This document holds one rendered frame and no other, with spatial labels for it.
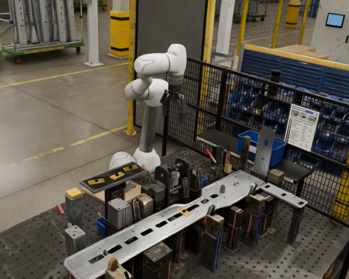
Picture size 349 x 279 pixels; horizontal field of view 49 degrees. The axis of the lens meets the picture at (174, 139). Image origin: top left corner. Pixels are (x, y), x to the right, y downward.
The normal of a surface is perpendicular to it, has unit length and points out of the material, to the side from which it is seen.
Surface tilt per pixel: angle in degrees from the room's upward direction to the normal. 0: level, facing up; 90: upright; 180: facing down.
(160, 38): 91
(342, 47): 90
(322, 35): 90
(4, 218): 0
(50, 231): 0
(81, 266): 0
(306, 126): 90
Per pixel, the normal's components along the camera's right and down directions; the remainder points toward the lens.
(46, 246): 0.07, -0.91
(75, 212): 0.70, 0.34
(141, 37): -0.66, 0.28
